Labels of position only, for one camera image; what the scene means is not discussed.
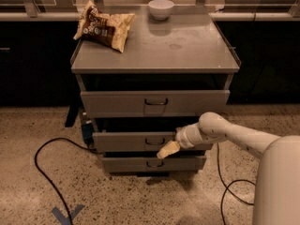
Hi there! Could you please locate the grey drawer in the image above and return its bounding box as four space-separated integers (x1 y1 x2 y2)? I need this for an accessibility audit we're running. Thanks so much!
102 156 206 173
81 90 230 118
92 130 215 154

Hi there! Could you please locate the white ceramic bowl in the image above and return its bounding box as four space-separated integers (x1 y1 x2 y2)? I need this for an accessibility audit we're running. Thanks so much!
148 0 174 21

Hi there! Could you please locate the black cable floor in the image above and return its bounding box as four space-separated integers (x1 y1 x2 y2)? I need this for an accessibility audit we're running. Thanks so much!
34 137 103 225
216 143 257 225

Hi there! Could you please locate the blue power box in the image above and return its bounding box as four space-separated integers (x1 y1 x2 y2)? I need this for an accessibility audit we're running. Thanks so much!
81 121 94 145

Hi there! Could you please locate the blue tape floor marker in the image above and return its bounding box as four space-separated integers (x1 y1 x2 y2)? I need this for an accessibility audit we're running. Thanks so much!
51 203 86 225

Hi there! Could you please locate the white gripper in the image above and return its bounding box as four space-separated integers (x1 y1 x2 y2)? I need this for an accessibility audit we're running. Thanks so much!
157 123 204 159

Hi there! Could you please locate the grey metal drawer cabinet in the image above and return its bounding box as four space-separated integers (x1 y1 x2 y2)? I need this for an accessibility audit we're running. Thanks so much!
71 6 240 161

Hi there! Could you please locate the grey bottom drawer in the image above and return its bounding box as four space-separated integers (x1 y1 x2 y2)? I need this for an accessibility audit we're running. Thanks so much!
102 156 206 173

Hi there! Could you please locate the yellow brown chip bag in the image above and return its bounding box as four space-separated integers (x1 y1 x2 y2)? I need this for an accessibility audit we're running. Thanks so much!
73 0 136 53

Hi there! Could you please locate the black cable left floor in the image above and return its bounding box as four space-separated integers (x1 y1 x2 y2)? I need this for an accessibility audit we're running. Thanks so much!
34 137 103 225

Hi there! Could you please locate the black cable right floor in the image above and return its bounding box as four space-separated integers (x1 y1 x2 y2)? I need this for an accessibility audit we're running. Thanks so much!
216 143 257 225

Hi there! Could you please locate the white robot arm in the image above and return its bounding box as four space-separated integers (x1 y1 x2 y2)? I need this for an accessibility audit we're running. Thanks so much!
157 112 300 225

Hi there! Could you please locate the grey top drawer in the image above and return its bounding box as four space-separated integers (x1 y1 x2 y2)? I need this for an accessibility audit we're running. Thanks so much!
81 90 230 118

